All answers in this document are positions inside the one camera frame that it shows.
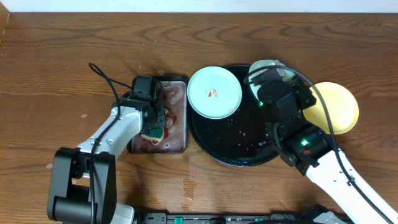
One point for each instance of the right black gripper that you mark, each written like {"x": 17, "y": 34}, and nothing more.
{"x": 295, "y": 89}

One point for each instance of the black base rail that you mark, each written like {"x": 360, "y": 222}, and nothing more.
{"x": 163, "y": 218}

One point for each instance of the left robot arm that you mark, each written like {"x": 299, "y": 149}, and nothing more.
{"x": 83, "y": 182}

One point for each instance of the green yellow sponge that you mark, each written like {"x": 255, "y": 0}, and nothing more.
{"x": 154, "y": 136}

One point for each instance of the black rectangular soapy tray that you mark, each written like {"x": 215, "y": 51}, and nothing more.
{"x": 175, "y": 137}

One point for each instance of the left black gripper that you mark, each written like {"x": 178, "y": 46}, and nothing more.
{"x": 158, "y": 117}

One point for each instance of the black round tray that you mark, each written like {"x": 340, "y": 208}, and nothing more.
{"x": 239, "y": 139}

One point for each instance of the yellow plate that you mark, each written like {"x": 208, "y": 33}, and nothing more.
{"x": 341, "y": 105}

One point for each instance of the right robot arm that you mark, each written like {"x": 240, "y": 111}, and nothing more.
{"x": 301, "y": 131}

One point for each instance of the light blue plate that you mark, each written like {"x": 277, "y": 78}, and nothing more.
{"x": 214, "y": 92}
{"x": 284, "y": 74}

